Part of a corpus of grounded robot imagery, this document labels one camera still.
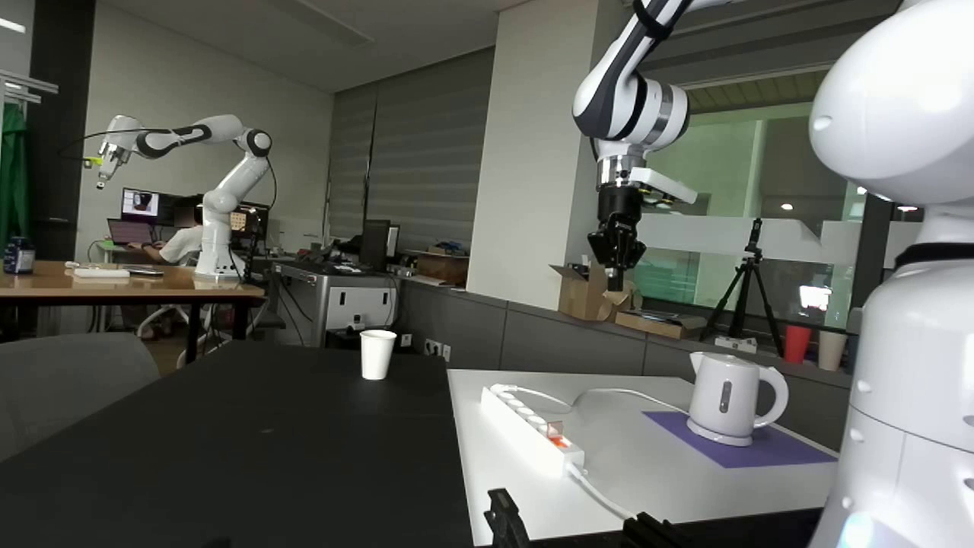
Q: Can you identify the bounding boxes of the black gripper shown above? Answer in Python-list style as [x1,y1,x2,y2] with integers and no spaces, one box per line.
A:
[586,181,648,297]

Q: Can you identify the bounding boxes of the white extension cord power strip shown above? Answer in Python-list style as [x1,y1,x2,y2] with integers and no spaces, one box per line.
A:
[477,381,590,473]

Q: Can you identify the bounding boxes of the open cardboard box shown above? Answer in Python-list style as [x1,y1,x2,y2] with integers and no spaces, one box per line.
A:
[551,257,640,326]

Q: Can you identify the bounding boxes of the flat cardboard piece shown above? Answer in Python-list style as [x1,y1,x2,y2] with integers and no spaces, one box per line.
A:
[611,307,684,342]

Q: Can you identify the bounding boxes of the white electric kettle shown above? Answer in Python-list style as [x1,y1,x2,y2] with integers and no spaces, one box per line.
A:
[684,350,791,446]

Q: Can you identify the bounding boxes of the brown box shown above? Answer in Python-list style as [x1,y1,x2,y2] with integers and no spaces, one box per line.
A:
[408,249,472,289]

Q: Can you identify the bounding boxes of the red cup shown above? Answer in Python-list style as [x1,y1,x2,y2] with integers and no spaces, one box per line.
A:
[780,323,815,369]

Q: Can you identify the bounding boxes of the beige cup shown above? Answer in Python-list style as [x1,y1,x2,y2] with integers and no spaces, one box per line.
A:
[815,327,850,373]

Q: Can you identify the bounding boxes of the grey window blinds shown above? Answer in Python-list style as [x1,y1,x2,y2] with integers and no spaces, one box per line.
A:
[326,43,500,257]

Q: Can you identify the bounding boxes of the purple mat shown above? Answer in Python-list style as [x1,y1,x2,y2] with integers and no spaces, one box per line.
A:
[643,409,837,473]

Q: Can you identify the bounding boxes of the white paper cup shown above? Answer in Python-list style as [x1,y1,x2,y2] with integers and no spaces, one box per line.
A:
[357,326,400,385]

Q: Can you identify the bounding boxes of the black table clamp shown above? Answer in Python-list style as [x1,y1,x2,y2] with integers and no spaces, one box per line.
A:
[482,483,535,548]
[619,510,684,548]

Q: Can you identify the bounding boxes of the grey metal cabinet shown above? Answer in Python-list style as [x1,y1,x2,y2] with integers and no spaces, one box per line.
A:
[271,261,401,350]

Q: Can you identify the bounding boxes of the black table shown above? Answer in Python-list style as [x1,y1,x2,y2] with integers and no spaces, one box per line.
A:
[0,338,475,548]

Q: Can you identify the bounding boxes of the lit desktop screen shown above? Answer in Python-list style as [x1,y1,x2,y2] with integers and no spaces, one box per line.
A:
[118,186,166,223]

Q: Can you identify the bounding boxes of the wooden table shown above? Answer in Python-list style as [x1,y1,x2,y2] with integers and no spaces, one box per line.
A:
[0,257,268,365]

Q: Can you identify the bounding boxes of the green cloth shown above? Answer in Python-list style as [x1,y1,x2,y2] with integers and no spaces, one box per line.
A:
[0,97,30,253]

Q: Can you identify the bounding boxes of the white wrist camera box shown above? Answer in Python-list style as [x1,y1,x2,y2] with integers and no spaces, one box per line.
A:
[624,163,704,209]

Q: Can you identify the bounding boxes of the grey partition wall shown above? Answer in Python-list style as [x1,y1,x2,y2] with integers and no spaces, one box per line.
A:
[393,276,860,451]

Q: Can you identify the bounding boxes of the white kettle cord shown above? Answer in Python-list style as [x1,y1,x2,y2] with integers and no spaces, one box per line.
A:
[545,384,696,418]

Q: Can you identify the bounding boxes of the black camera tripod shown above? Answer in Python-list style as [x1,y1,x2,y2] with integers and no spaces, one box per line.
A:
[696,216,790,358]

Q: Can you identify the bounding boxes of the white wall socket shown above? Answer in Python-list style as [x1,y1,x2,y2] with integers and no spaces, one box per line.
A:
[419,336,458,365]

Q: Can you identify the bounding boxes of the white power strip cable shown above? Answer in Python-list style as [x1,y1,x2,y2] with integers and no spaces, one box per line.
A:
[563,455,655,527]

